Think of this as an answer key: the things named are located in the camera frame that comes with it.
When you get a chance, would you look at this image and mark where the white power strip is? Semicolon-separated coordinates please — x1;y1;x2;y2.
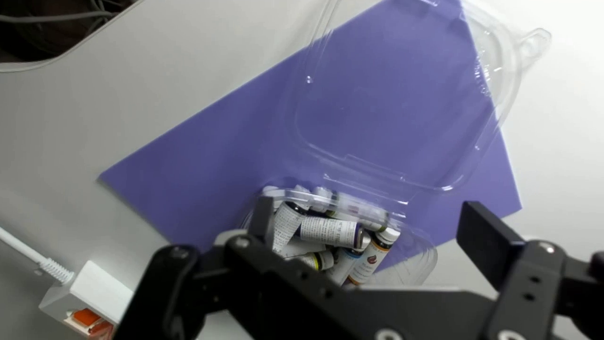
36;259;138;339

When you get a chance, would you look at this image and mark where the purple rectangular mat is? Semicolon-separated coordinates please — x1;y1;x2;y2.
96;0;525;275

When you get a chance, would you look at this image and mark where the white power strip cable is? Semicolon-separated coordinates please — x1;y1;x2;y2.
0;225;77;286

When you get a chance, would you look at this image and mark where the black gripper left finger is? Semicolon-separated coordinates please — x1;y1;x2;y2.
111;195;341;340

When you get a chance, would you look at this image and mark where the small white labelled tube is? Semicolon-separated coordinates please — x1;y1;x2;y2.
270;201;306;261
347;225;402;290
298;216;364;250

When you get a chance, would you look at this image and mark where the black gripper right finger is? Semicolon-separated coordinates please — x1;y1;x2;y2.
457;201;604;340

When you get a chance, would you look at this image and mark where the clear plastic clamshell container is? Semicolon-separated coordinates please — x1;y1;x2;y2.
251;0;555;292

